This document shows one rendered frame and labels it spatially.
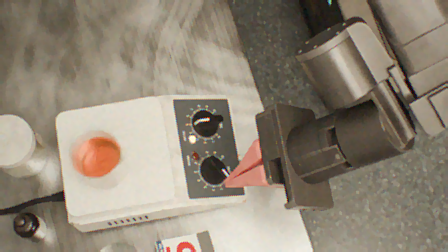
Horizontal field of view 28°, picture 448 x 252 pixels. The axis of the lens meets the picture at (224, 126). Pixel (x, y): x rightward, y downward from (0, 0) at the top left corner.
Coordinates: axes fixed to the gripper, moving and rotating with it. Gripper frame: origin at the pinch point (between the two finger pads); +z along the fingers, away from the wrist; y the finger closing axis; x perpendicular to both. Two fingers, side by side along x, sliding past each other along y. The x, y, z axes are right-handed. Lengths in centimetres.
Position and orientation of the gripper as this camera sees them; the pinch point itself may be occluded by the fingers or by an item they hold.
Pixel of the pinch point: (234, 181)
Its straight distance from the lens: 90.5
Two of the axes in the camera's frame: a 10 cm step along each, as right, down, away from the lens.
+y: 1.7, 9.4, -2.8
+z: -7.4, 3.1, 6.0
